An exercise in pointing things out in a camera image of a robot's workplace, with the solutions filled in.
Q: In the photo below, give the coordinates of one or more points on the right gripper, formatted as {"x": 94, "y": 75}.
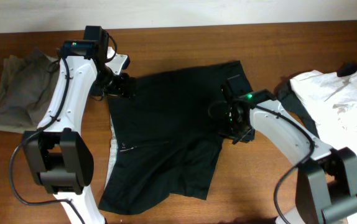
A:
{"x": 248, "y": 135}

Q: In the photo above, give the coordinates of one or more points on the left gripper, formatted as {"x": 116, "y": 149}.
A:
{"x": 124, "y": 88}

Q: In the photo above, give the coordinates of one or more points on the black shorts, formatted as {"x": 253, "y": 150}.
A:
{"x": 166, "y": 139}

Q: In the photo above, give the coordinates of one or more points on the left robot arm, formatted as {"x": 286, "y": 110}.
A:
{"x": 58, "y": 157}

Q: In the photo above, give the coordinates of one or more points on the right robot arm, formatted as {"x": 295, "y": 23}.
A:
{"x": 326, "y": 190}

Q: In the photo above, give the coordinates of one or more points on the dark green garment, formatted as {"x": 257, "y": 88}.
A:
{"x": 289, "y": 100}

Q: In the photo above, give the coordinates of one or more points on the white crumpled shirt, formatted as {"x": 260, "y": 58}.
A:
{"x": 331, "y": 101}

